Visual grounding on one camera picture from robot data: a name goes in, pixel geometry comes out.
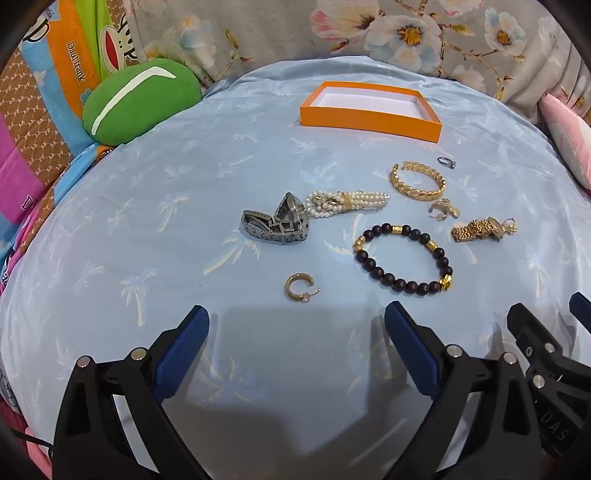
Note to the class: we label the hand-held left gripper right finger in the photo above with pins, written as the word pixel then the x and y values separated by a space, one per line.
pixel 411 350

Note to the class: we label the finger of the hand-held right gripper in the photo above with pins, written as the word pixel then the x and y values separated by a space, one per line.
pixel 535 344
pixel 582 308

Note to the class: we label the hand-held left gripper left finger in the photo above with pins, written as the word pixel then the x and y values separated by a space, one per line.
pixel 182 355

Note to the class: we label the gold hoop earring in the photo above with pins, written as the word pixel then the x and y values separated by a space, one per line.
pixel 290 288
pixel 450 211

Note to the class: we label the gold watch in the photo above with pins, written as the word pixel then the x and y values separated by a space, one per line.
pixel 471 229

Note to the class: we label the silver metal watch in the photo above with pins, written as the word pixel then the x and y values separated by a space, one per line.
pixel 277 226

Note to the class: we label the orange cardboard box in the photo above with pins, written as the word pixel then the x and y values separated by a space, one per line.
pixel 369 122

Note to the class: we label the light blue palm print sheet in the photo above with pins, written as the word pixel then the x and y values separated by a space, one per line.
pixel 184 184

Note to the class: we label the pink pillow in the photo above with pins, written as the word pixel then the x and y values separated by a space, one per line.
pixel 572 134

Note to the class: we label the green plush pillow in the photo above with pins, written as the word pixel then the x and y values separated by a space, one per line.
pixel 138 101

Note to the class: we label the colourful cartoon printed blanket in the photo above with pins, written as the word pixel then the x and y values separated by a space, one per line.
pixel 69 55

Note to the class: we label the grey floral blanket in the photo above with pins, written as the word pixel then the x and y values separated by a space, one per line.
pixel 277 32

